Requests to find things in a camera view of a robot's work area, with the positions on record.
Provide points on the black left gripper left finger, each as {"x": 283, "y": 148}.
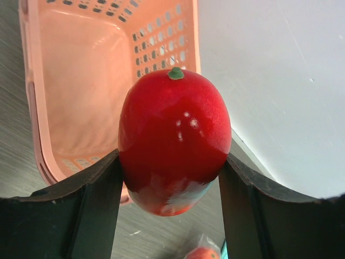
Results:
{"x": 74, "y": 218}

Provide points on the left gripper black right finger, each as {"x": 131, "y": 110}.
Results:
{"x": 264, "y": 219}

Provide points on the clear zip top bag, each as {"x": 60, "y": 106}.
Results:
{"x": 202, "y": 240}

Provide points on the red yellow fake mango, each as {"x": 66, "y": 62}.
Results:
{"x": 174, "y": 137}

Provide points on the red yellow fake apple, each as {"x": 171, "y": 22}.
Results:
{"x": 202, "y": 253}

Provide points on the pink plastic basket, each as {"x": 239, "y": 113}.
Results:
{"x": 82, "y": 57}

